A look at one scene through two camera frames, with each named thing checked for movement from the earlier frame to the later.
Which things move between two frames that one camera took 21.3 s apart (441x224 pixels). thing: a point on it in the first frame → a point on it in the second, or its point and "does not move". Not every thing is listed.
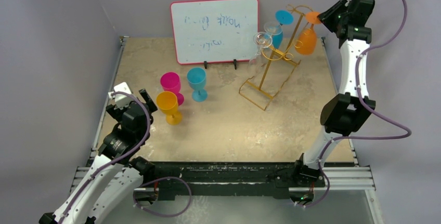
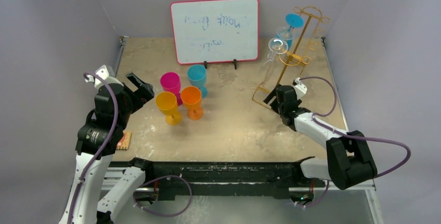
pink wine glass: (170, 81) does not move
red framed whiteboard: (215, 30) does not move
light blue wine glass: (196, 78) does not move
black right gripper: (332, 14) → (278, 96)
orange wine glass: (306, 41) → (191, 98)
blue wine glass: (283, 17) → (295, 21)
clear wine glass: (257, 64) → (276, 46)
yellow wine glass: (167, 103) does not move
